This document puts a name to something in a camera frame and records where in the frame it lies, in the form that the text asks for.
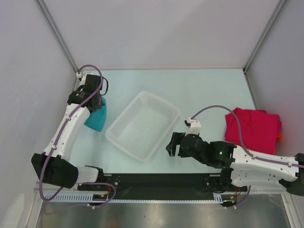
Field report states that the left aluminium corner post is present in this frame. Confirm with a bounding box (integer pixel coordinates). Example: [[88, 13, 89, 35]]
[[35, 0, 80, 75]]

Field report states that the aluminium frame rail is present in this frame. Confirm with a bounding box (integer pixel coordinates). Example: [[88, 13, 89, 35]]
[[34, 182, 290, 195]]

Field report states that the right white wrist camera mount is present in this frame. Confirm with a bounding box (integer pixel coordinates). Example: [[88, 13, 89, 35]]
[[184, 117, 201, 136]]

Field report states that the folded orange t shirt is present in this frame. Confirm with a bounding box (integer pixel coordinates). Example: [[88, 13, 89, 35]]
[[276, 134, 282, 142]]

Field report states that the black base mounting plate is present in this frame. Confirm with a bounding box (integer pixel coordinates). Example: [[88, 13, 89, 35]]
[[77, 172, 248, 200]]

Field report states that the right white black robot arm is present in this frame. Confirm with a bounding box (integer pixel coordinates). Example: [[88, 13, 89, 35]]
[[166, 132, 304, 196]]

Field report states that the aluminium corner post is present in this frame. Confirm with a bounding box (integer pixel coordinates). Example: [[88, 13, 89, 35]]
[[243, 0, 288, 75], [35, 0, 80, 75]]

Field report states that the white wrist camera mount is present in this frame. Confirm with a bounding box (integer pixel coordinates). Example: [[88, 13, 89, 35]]
[[76, 72, 88, 85], [184, 117, 201, 136]]

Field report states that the teal t shirt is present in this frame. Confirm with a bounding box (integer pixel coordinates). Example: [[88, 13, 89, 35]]
[[84, 96, 107, 132]]

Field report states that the folded red t shirt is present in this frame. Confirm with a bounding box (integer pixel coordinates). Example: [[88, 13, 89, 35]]
[[225, 108, 282, 155]]

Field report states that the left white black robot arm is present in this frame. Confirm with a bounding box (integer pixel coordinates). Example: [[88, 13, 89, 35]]
[[31, 73, 107, 190]]

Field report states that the right aluminium corner post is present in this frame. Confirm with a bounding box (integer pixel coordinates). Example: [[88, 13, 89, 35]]
[[243, 0, 288, 75]]

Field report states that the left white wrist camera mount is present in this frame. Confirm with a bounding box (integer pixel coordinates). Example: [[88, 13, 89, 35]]
[[76, 72, 88, 85]]

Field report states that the white slotted cable duct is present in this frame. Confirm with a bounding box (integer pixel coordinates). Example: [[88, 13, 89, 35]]
[[51, 192, 235, 205]]

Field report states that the white plastic perforated basket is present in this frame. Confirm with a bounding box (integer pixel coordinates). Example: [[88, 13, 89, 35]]
[[105, 91, 180, 162]]

